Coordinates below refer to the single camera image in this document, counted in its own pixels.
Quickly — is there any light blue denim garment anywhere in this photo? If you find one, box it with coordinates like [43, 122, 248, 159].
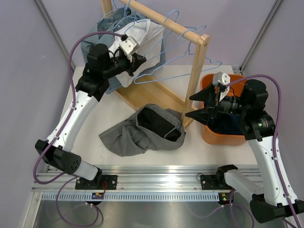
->
[80, 7, 167, 95]

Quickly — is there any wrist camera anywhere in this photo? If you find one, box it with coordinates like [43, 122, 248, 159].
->
[119, 34, 140, 62]
[212, 72, 230, 102]

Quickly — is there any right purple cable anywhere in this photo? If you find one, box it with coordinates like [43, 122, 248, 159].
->
[187, 75, 300, 228]

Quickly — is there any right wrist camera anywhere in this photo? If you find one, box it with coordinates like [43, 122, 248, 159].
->
[212, 72, 230, 102]

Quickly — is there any wooden clothes rack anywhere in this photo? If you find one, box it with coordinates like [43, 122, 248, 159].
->
[101, 0, 211, 129]

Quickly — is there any grey pleated skirt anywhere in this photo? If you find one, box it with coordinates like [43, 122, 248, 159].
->
[99, 104, 186, 157]

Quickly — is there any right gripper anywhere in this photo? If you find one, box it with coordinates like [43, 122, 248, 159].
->
[186, 79, 249, 125]

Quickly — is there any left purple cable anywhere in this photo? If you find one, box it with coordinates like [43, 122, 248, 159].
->
[32, 31, 126, 226]

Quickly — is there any orange plastic basket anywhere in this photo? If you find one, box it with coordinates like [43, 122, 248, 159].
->
[200, 74, 246, 146]

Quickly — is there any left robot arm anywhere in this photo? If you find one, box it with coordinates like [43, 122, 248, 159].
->
[35, 40, 146, 189]

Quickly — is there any white shirt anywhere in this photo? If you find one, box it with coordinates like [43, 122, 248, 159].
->
[108, 19, 166, 88]

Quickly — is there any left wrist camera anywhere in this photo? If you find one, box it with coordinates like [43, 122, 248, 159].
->
[119, 34, 140, 62]

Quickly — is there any dark blue denim skirt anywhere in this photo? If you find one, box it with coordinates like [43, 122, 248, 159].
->
[206, 95, 245, 136]

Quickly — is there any purple cable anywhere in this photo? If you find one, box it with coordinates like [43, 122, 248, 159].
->
[187, 75, 300, 228]
[32, 31, 126, 226]

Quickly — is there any blue wire hanger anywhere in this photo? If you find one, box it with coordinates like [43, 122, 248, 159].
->
[133, 28, 223, 84]

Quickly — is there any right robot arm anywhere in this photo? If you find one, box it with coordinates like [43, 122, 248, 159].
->
[185, 79, 304, 227]

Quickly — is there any aluminium rail base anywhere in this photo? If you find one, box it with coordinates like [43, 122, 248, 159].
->
[31, 165, 230, 202]

